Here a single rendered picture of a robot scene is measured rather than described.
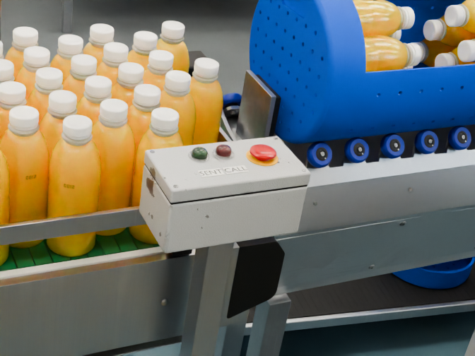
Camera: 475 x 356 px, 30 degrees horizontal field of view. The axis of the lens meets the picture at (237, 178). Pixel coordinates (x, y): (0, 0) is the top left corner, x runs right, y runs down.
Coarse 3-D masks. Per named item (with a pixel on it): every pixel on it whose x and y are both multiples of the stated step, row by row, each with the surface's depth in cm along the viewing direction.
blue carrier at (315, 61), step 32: (288, 0) 147; (320, 0) 138; (352, 0) 141; (416, 0) 171; (448, 0) 174; (256, 32) 157; (288, 32) 147; (320, 32) 138; (352, 32) 138; (416, 32) 176; (256, 64) 159; (288, 64) 148; (320, 64) 139; (352, 64) 138; (288, 96) 149; (320, 96) 140; (352, 96) 140; (384, 96) 143; (416, 96) 147; (448, 96) 150; (288, 128) 151; (320, 128) 143; (352, 128) 147; (384, 128) 151; (416, 128) 156
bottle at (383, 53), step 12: (372, 36) 149; (384, 36) 149; (372, 48) 146; (384, 48) 147; (396, 48) 148; (408, 48) 151; (372, 60) 146; (384, 60) 147; (396, 60) 148; (408, 60) 152
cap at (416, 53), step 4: (412, 44) 152; (416, 44) 152; (412, 48) 152; (416, 48) 152; (412, 52) 151; (416, 52) 152; (420, 52) 152; (412, 56) 151; (416, 56) 152; (420, 56) 152; (412, 60) 152; (416, 60) 152; (420, 60) 152; (412, 64) 153; (416, 64) 153
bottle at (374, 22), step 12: (360, 0) 149; (372, 0) 150; (384, 0) 152; (360, 12) 148; (372, 12) 149; (384, 12) 150; (396, 12) 151; (372, 24) 149; (384, 24) 150; (396, 24) 152
